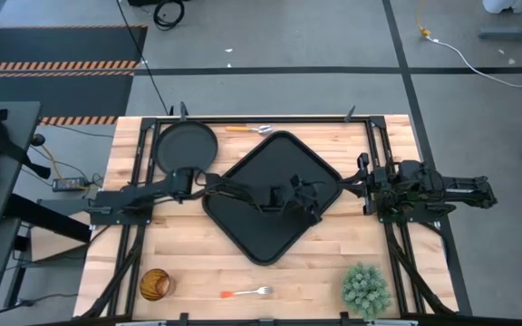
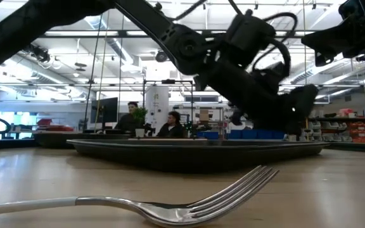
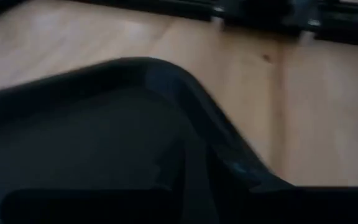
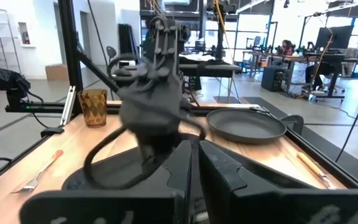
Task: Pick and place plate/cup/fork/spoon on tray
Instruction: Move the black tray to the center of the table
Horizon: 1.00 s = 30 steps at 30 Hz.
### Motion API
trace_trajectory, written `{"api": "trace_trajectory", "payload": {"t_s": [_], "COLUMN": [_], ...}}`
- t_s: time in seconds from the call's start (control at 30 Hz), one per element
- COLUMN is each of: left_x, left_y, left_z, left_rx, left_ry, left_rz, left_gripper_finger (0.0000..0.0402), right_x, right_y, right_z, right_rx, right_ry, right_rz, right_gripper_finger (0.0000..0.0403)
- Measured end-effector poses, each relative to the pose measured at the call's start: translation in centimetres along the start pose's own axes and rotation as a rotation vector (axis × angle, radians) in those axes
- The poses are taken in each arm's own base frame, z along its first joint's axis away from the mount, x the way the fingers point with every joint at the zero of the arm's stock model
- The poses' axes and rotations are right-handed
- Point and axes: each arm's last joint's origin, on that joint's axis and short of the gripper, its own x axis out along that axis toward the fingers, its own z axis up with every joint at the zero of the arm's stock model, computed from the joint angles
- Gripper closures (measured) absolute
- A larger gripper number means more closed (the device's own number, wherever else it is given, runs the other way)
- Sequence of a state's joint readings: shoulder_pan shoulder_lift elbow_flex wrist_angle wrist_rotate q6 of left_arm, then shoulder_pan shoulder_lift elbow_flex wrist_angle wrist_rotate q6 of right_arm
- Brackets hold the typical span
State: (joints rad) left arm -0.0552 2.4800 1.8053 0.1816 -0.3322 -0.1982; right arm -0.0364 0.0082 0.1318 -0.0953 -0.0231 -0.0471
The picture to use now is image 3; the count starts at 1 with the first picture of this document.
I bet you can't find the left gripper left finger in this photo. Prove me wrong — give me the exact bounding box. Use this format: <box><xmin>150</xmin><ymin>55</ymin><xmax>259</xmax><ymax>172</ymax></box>
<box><xmin>0</xmin><ymin>186</ymin><xmax>180</xmax><ymax>224</ymax></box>

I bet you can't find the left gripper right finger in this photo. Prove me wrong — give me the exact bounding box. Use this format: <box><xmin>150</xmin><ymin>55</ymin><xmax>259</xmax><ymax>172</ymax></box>
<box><xmin>247</xmin><ymin>185</ymin><xmax>358</xmax><ymax>224</ymax></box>

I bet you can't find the black rectangular plastic tray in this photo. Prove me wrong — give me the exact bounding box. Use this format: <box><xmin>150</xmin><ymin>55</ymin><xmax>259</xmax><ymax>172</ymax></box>
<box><xmin>0</xmin><ymin>57</ymin><xmax>295</xmax><ymax>224</ymax></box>

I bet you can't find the black aluminium table frame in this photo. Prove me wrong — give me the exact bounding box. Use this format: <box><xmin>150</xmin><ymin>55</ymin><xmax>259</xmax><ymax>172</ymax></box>
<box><xmin>0</xmin><ymin>0</ymin><xmax>358</xmax><ymax>49</ymax></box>

